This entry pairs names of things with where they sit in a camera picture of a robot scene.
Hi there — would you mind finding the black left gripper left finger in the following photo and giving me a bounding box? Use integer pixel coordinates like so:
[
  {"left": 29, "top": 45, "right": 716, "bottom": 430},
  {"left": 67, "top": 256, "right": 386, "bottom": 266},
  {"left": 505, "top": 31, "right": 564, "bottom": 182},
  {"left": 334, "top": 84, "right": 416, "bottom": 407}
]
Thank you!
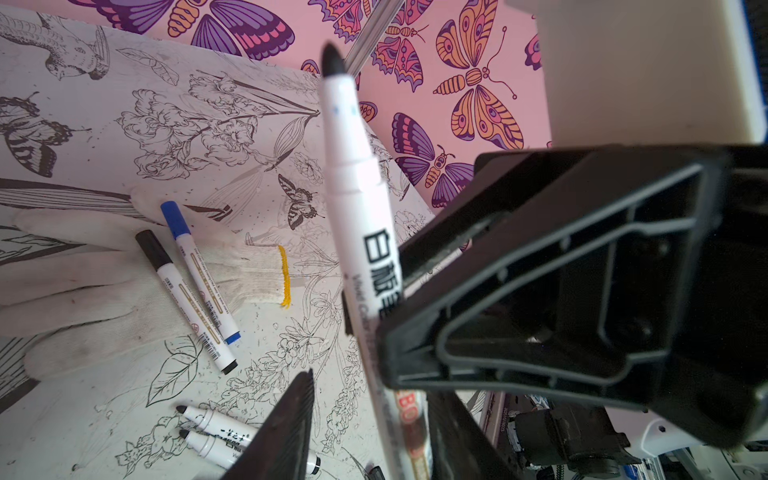
[{"left": 221, "top": 370, "right": 315, "bottom": 480}]

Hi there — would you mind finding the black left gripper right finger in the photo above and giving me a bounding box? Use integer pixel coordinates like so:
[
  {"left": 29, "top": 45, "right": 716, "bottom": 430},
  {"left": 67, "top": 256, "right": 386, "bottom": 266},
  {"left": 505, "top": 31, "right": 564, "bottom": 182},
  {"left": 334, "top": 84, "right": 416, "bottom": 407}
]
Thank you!
[{"left": 427, "top": 391, "right": 519, "bottom": 480}]

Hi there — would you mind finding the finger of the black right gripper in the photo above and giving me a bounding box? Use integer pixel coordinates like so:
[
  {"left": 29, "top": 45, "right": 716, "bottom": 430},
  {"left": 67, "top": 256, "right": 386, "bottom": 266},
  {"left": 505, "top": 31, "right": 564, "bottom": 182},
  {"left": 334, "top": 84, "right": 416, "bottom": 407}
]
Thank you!
[{"left": 376, "top": 145, "right": 767, "bottom": 447}]

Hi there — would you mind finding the white marker red label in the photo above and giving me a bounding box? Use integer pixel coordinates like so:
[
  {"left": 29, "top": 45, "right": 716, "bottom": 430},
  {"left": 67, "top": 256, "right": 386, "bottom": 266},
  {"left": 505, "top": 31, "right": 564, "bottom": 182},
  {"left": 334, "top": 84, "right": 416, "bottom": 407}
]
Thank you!
[{"left": 160, "top": 201, "right": 241, "bottom": 345}]

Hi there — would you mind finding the white glove on table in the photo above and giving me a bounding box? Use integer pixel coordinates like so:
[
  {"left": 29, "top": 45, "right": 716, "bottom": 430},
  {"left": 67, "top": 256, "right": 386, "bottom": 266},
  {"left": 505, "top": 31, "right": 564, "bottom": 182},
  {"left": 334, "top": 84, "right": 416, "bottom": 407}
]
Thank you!
[{"left": 1, "top": 189, "right": 290, "bottom": 380}]

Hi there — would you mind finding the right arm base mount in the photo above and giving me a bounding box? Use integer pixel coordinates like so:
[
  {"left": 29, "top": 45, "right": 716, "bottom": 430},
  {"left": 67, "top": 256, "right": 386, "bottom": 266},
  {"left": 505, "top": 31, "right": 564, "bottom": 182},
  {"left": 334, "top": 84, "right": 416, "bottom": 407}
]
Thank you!
[{"left": 508, "top": 403, "right": 641, "bottom": 479}]

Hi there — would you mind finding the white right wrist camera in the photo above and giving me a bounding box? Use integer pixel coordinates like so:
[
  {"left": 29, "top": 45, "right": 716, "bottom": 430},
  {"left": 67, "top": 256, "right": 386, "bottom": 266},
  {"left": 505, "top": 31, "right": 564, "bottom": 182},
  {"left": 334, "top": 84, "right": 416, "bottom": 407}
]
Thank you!
[{"left": 515, "top": 1, "right": 767, "bottom": 147}]

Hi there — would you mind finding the aluminium frame post right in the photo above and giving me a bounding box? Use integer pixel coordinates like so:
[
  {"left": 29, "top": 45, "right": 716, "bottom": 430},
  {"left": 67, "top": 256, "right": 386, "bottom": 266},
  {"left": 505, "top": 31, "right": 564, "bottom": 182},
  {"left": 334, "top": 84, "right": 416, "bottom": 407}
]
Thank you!
[{"left": 345, "top": 0, "right": 405, "bottom": 77}]

